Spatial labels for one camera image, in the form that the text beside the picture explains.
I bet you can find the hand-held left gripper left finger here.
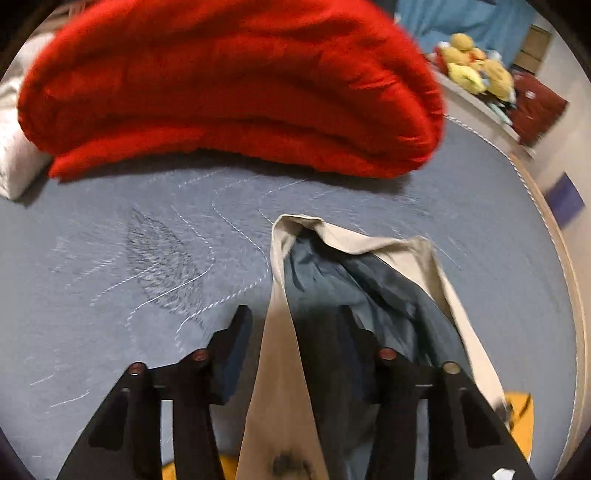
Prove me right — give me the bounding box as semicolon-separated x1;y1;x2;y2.
58;305;254;480

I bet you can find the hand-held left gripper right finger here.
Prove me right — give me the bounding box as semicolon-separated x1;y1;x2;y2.
342;305;539;480

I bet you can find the beige and yellow hooded jacket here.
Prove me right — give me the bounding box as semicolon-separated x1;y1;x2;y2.
161;213;534;480

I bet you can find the grey quilted mattress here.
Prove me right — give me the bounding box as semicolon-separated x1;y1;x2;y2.
0;117;580;480

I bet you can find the white window ledge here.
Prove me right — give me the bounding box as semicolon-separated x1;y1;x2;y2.
434;69;536;160

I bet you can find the red folded blanket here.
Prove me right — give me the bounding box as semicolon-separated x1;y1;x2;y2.
17;0;446;181

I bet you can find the white fleece folded blanket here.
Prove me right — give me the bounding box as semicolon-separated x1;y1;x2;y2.
0;34;52;201

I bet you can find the dark red bag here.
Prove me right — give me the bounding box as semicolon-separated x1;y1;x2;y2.
510;74;570;146

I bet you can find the yellow plush toy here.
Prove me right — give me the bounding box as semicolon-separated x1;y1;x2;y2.
480;58;516;103
436;32;488;95

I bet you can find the blue curtain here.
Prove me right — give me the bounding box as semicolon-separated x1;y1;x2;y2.
397;0;536;52

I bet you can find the wooden bed frame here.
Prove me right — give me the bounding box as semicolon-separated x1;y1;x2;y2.
508;152;591;476

